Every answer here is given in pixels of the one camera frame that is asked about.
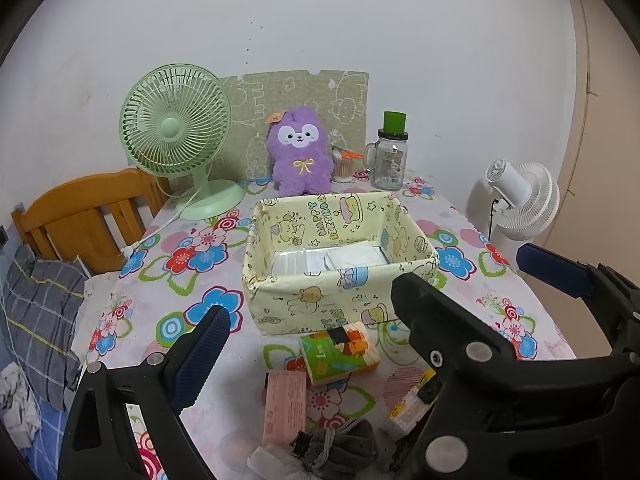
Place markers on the white standing fan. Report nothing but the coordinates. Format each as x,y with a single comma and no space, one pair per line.
530,200

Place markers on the purple plush toy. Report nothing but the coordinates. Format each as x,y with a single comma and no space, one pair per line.
300,165

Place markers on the glass jar with green lid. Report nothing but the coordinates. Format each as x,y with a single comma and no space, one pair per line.
390,160

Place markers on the grey plaid pillow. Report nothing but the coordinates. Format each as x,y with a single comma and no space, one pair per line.
40,310

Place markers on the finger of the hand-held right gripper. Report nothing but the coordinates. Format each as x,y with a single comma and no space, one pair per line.
555,270
420,305

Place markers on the crumpled white cloth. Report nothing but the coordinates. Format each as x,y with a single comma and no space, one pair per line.
17,405

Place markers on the white plastic packet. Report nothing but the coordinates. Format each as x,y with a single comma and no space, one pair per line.
297,262
357,256

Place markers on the yellow printed fabric storage box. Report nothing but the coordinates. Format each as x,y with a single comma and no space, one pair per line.
300,305

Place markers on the green desk fan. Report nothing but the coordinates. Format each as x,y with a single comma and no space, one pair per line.
172,127

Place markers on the beige door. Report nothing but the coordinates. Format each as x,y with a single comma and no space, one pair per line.
600,135

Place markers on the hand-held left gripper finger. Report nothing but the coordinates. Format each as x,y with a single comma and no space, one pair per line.
197,360

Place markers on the pink packet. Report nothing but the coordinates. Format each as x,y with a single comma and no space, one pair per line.
285,407

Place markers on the yellow packet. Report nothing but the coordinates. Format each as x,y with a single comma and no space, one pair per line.
407,407

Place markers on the cotton swab container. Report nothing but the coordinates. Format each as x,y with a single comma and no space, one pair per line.
345,167

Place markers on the white paper roll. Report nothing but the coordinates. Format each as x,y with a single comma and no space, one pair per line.
270,460

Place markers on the blue bed sheet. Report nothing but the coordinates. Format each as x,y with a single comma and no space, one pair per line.
47,440

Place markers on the floral tablecloth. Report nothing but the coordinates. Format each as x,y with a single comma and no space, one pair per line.
210,285

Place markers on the green tissue pack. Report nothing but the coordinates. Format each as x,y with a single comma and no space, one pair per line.
332,355

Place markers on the wooden chair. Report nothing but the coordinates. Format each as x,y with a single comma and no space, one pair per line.
85,215

